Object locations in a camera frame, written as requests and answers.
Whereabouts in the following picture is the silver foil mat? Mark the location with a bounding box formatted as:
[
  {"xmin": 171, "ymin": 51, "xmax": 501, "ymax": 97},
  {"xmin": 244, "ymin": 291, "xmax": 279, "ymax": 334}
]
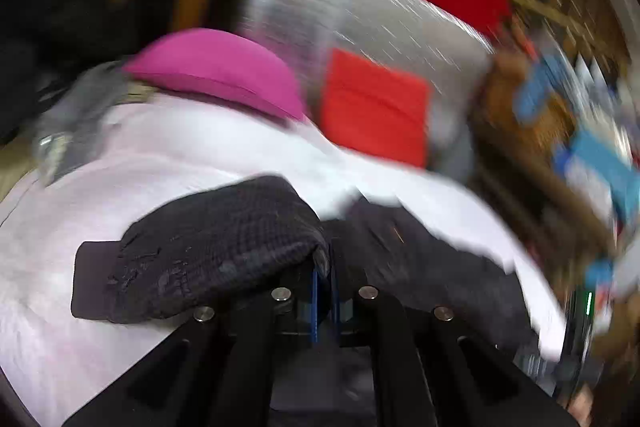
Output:
[{"xmin": 240, "ymin": 0, "xmax": 496, "ymax": 188}]

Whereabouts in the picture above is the red-orange pillow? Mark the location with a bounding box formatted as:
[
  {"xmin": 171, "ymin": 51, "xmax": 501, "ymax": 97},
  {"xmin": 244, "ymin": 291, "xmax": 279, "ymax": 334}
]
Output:
[{"xmin": 320, "ymin": 48, "xmax": 431, "ymax": 170}]

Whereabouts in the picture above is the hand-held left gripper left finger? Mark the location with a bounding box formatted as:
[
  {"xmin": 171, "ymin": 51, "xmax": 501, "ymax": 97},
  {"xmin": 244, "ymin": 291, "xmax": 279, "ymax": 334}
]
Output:
[{"xmin": 64, "ymin": 266, "xmax": 323, "ymax": 427}]

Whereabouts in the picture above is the dark clothing pile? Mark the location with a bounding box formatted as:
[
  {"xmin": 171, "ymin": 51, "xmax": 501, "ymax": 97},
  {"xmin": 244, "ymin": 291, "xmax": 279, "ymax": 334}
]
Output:
[{"xmin": 0, "ymin": 0, "xmax": 143, "ymax": 145}]

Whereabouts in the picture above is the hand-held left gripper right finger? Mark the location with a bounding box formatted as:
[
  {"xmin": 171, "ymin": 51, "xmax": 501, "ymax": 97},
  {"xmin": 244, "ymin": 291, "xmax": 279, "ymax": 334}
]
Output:
[{"xmin": 329, "ymin": 254, "xmax": 580, "ymax": 427}]

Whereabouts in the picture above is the magenta pillow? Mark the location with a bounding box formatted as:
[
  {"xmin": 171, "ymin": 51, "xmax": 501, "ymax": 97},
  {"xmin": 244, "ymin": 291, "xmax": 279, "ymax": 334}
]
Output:
[{"xmin": 122, "ymin": 28, "xmax": 308, "ymax": 122}]

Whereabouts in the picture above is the white bed sheet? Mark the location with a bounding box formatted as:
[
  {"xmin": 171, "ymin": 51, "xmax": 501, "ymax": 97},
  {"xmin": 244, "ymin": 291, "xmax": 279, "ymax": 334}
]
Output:
[{"xmin": 0, "ymin": 92, "xmax": 571, "ymax": 427}]

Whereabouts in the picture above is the blue printed bedding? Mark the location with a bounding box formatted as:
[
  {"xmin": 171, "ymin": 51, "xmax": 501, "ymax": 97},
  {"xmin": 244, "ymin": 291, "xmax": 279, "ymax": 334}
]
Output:
[{"xmin": 515, "ymin": 52, "xmax": 640, "ymax": 230}]

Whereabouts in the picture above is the dark grey garment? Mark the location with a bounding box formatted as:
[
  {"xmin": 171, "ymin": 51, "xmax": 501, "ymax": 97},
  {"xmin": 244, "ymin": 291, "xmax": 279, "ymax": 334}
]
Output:
[{"xmin": 70, "ymin": 174, "xmax": 551, "ymax": 427}]

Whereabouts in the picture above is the grey patterned cloth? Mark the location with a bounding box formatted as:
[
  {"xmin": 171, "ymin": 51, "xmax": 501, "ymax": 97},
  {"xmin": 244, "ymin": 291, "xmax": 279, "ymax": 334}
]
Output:
[{"xmin": 32, "ymin": 61, "xmax": 157, "ymax": 188}]

